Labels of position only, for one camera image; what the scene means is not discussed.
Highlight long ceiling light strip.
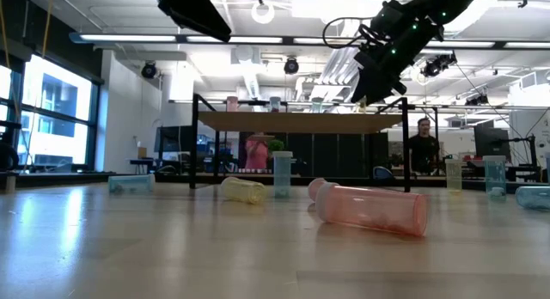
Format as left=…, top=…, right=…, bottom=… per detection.
left=68, top=31, right=550, bottom=50

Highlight large window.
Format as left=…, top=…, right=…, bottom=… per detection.
left=0, top=53, right=101, bottom=174

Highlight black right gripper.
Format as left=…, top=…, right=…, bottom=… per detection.
left=351, top=0, right=446, bottom=105

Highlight black aluminium table frame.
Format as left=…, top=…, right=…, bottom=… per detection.
left=0, top=172, right=550, bottom=193

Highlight black computer monitor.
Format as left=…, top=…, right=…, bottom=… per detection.
left=474, top=126, right=510, bottom=161
left=154, top=125, right=194, bottom=154

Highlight wooden shelf black metal frame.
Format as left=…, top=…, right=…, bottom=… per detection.
left=190, top=94, right=412, bottom=193

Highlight dark partition panels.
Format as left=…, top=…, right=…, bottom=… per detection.
left=238, top=132, right=390, bottom=179

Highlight blue pill bottle white cap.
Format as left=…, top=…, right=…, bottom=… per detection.
left=272, top=150, right=294, bottom=199
left=514, top=186, right=550, bottom=212

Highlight blue chair back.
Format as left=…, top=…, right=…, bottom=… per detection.
left=372, top=165, right=394, bottom=180

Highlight black equipment stand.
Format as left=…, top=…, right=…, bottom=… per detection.
left=493, top=133, right=543, bottom=183

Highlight yellow hanging cable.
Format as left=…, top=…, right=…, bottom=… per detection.
left=40, top=0, right=56, bottom=59

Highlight person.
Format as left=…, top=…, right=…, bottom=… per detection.
left=245, top=133, right=270, bottom=170
left=407, top=117, right=440, bottom=174

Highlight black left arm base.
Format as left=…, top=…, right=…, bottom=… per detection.
left=0, top=120, right=22, bottom=174

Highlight round white ceiling lamp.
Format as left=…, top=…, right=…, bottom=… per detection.
left=250, top=0, right=276, bottom=25

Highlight background work desk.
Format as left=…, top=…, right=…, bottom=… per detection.
left=128, top=157, right=194, bottom=175

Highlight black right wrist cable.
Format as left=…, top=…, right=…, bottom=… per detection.
left=321, top=16, right=379, bottom=50

